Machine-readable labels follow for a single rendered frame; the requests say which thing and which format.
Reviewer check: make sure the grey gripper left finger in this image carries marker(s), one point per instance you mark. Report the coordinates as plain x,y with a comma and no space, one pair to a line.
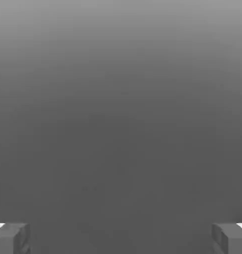
7,240

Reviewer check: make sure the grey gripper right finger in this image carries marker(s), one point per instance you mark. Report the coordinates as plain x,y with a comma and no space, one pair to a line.
234,241

